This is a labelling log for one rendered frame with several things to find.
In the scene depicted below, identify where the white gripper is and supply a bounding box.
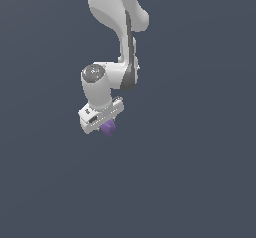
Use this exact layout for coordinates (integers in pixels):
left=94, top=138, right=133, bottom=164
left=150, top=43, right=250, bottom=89
left=78, top=96, right=125, bottom=135

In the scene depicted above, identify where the small purple object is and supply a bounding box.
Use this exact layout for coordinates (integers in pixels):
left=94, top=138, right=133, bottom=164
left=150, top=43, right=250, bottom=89
left=100, top=119, right=117, bottom=138

